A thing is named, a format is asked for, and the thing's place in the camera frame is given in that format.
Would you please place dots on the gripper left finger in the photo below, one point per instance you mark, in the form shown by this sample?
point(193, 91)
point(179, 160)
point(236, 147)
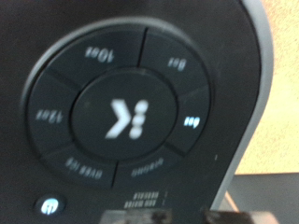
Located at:
point(137, 217)

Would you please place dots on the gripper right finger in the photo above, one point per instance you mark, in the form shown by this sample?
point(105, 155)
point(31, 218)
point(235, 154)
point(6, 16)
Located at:
point(243, 218)

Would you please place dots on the black Keurig coffee machine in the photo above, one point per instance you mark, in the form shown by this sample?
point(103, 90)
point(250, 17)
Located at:
point(124, 109)

